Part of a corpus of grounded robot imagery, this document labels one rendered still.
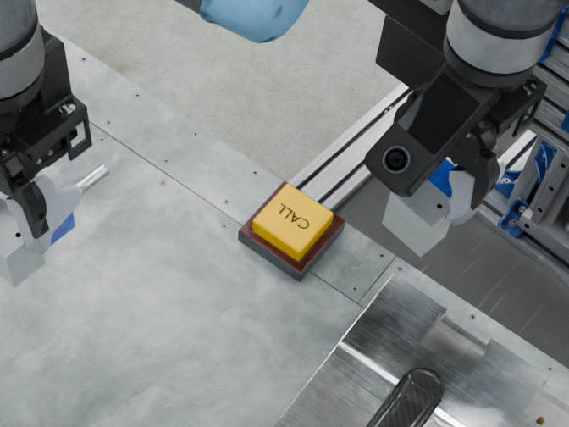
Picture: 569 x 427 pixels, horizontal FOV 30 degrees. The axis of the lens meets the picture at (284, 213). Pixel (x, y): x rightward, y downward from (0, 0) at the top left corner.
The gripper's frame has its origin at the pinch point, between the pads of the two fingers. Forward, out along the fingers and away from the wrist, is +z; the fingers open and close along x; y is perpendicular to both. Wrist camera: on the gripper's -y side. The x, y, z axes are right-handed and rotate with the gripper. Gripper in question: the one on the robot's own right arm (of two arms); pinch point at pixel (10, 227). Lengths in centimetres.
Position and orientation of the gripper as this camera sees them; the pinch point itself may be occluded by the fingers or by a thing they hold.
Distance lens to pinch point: 94.3
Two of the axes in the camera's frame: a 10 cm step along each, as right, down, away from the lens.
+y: 6.8, -6.0, 4.3
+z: -0.7, 5.3, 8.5
